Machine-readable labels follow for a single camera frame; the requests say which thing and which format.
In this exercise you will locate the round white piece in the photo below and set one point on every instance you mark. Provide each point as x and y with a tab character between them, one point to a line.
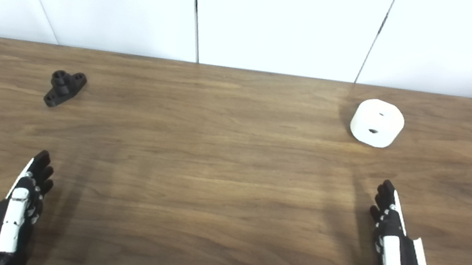
376	120

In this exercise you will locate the black flanged holder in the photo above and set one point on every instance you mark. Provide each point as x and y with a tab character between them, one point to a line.
64	89

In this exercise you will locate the white and black right hand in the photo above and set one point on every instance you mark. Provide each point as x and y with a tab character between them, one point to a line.
393	261

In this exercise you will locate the white and black left hand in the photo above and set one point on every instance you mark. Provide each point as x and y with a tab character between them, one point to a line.
14	217

